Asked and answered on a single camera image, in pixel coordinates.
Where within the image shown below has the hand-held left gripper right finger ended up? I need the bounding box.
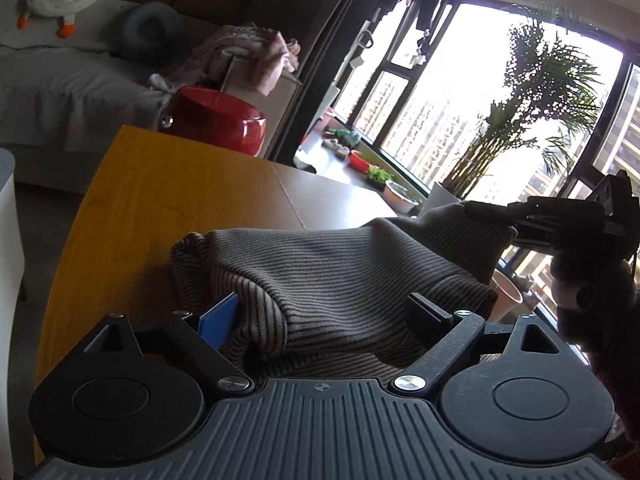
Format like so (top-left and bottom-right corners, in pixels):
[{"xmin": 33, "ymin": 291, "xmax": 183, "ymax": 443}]
[{"xmin": 390, "ymin": 292, "xmax": 563, "ymax": 401}]

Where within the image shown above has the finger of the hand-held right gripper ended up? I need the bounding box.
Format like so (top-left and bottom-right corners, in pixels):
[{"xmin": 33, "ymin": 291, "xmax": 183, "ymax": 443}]
[{"xmin": 464, "ymin": 200, "xmax": 523, "ymax": 224}]

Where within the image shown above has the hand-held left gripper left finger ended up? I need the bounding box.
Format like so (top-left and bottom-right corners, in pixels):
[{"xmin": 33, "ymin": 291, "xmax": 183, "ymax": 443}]
[{"xmin": 82, "ymin": 292, "xmax": 253, "ymax": 396}]

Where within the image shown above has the grey striped knit garment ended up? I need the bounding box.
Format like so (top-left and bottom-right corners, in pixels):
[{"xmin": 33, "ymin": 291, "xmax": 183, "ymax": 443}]
[{"xmin": 170, "ymin": 202, "xmax": 518, "ymax": 386}]

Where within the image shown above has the person's right forearm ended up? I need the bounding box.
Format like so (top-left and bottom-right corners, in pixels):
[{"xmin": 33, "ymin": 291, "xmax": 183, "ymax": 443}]
[{"xmin": 550, "ymin": 252, "xmax": 640, "ymax": 456}]

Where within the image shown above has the white plant pot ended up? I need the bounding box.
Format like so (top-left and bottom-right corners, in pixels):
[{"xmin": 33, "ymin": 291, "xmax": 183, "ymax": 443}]
[{"xmin": 422, "ymin": 180, "xmax": 463, "ymax": 217}]

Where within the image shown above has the white bowl on sill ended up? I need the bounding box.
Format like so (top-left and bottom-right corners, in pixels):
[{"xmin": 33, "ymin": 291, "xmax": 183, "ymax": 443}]
[{"xmin": 384, "ymin": 180, "xmax": 422, "ymax": 215}]

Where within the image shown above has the green palm plant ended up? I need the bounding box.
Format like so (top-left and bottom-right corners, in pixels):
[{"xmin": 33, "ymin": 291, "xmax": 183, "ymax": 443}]
[{"xmin": 442, "ymin": 2, "xmax": 622, "ymax": 199}]

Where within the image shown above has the green toy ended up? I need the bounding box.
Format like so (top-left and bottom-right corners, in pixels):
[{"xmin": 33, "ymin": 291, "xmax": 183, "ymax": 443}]
[{"xmin": 325, "ymin": 127, "xmax": 362, "ymax": 147}]

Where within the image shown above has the red round pot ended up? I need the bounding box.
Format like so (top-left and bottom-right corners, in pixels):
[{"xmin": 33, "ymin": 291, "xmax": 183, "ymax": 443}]
[{"xmin": 160, "ymin": 86, "xmax": 267, "ymax": 157}]

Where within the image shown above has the brown curtain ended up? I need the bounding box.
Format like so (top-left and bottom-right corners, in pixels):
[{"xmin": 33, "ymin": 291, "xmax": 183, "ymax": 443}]
[{"xmin": 260, "ymin": 0, "xmax": 396, "ymax": 162}]

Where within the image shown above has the pink crumpled blanket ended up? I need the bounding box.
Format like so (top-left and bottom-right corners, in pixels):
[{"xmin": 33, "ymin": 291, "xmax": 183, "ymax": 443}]
[{"xmin": 180, "ymin": 24, "xmax": 302, "ymax": 96}]

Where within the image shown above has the grey sofa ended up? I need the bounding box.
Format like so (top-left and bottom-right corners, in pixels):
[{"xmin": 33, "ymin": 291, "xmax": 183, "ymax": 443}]
[{"xmin": 0, "ymin": 0, "xmax": 303, "ymax": 196}]

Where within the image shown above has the grey neck pillow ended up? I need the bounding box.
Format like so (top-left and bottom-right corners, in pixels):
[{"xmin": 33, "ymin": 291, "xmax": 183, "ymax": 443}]
[{"xmin": 121, "ymin": 1, "xmax": 176, "ymax": 57}]

